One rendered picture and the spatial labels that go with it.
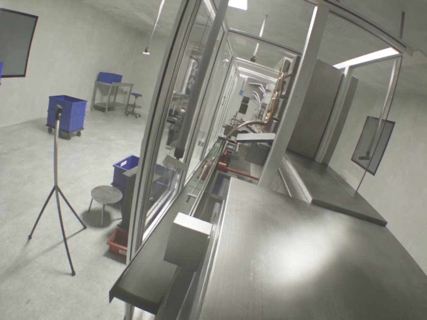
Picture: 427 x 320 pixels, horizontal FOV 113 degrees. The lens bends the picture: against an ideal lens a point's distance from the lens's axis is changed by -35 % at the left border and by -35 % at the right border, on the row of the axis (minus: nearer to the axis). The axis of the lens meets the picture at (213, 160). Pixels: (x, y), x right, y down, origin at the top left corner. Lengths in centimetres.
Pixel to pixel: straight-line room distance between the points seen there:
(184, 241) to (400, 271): 57
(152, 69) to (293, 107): 692
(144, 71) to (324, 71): 673
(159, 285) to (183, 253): 17
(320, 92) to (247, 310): 114
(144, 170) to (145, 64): 693
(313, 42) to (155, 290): 91
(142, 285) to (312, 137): 109
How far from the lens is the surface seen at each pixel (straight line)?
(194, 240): 62
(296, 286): 32
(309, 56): 68
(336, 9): 77
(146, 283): 77
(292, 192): 66
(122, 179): 221
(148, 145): 71
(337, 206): 67
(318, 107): 125
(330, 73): 128
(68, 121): 385
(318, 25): 72
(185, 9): 70
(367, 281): 44
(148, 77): 746
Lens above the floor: 136
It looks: 18 degrees down
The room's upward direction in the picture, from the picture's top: 18 degrees clockwise
